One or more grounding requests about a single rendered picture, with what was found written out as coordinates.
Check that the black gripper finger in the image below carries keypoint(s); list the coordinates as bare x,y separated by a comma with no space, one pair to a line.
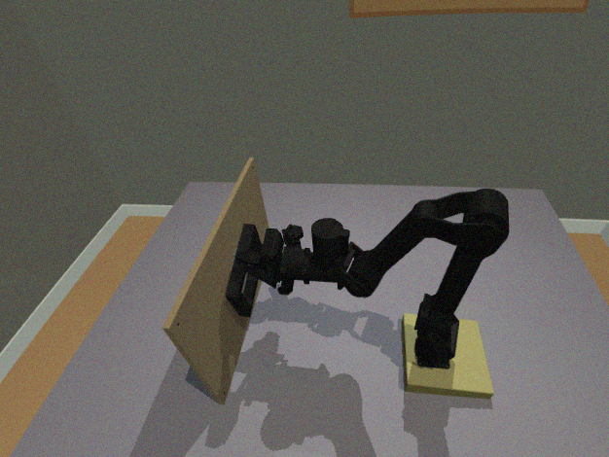
252,257
266,276

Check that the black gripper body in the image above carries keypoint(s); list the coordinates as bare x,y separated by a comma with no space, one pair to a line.
290,266

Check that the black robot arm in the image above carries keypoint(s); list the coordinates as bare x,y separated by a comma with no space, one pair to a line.
484,229

